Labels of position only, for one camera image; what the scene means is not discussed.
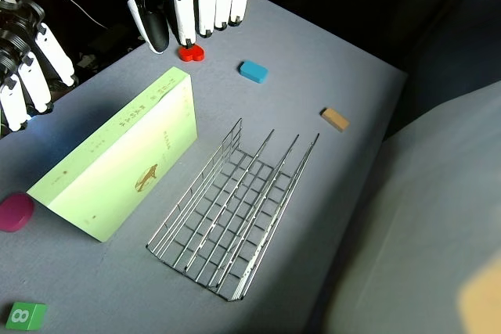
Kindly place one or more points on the red heart block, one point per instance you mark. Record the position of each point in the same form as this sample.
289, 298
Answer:
192, 55

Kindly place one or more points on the grey table cloth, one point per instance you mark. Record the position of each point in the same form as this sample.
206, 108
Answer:
274, 115

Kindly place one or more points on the tan wooden block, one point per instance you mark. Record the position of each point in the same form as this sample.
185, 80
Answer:
336, 119

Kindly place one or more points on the blurred grey panel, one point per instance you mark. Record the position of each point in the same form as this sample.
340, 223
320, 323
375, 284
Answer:
422, 193

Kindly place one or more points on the pale green book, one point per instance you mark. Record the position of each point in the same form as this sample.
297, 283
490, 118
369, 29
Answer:
117, 177

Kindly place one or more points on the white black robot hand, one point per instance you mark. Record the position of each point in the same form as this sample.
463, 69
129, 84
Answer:
35, 87
184, 17

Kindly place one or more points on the blue rounded block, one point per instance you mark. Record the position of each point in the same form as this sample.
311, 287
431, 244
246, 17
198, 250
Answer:
253, 71

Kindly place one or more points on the green number cube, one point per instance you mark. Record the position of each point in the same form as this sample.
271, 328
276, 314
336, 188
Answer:
23, 316

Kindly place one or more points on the magenta round block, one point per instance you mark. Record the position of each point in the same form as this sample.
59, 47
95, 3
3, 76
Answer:
15, 212

